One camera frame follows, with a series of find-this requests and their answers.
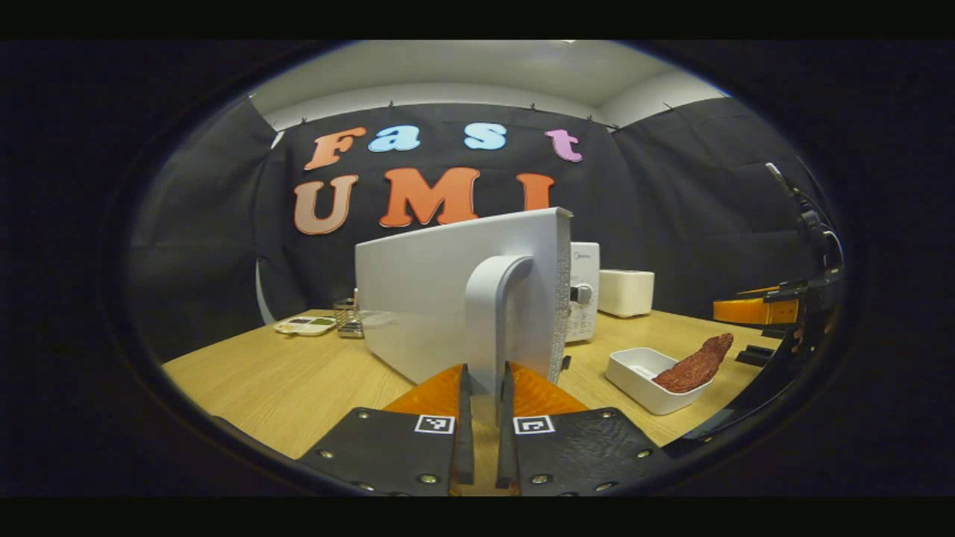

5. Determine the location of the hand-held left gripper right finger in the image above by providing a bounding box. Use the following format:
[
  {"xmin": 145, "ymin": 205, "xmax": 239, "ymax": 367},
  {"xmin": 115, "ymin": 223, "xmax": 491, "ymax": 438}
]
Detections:
[{"xmin": 496, "ymin": 362, "xmax": 672, "ymax": 497}]

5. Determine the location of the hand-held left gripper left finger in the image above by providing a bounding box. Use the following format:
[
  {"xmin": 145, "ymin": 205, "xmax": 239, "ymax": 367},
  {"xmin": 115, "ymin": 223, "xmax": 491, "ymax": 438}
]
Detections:
[{"xmin": 297, "ymin": 363, "xmax": 476, "ymax": 497}]

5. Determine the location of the brown meat slice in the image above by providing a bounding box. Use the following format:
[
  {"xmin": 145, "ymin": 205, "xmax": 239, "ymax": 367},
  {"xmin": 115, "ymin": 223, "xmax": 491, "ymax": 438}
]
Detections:
[{"xmin": 653, "ymin": 333, "xmax": 734, "ymax": 394}]

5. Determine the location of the white microwave oven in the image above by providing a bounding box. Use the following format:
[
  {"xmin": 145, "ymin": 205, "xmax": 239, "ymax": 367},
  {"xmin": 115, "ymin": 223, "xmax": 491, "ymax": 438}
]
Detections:
[{"xmin": 355, "ymin": 207, "xmax": 601, "ymax": 427}]

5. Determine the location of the black table stand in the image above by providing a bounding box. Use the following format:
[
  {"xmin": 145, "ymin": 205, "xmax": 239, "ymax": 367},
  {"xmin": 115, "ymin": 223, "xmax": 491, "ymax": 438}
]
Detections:
[{"xmin": 735, "ymin": 345, "xmax": 780, "ymax": 368}]

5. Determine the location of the white toaster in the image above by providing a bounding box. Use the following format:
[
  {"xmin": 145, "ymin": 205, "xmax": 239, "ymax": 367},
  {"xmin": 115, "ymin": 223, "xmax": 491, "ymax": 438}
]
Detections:
[{"xmin": 598, "ymin": 270, "xmax": 655, "ymax": 318}]

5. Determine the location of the white rectangular tray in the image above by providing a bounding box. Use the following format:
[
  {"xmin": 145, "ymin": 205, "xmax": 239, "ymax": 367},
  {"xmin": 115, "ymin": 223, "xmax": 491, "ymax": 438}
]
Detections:
[{"xmin": 606, "ymin": 348, "xmax": 713, "ymax": 415}]

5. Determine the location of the black backdrop cloth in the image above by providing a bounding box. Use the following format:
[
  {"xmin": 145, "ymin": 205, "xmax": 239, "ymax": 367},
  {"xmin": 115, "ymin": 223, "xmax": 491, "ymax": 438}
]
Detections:
[{"xmin": 127, "ymin": 97, "xmax": 844, "ymax": 362}]

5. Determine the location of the small metal mesh holder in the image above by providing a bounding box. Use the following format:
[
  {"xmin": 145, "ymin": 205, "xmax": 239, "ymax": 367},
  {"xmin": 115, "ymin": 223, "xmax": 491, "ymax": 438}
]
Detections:
[{"xmin": 334, "ymin": 297, "xmax": 364, "ymax": 339}]

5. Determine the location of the white divided seasoning plate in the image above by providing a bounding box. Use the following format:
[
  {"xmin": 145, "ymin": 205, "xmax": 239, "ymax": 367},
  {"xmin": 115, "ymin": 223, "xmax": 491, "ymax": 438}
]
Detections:
[{"xmin": 273, "ymin": 315, "xmax": 338, "ymax": 337}]

